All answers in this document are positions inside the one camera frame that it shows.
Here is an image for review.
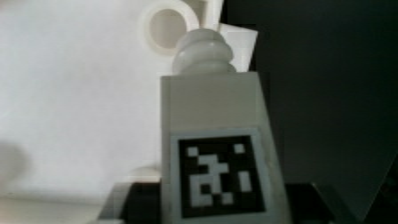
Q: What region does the white square tabletop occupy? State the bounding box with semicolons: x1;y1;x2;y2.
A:
0;0;259;205

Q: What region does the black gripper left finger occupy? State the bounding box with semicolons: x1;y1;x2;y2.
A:
99;179;165;224

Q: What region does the white front obstacle wall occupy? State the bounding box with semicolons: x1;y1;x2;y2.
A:
0;198;124;224

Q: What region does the white table leg with tag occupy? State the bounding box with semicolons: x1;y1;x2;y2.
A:
159;29;292;224

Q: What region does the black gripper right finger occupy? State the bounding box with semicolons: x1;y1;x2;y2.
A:
285;183;398;224

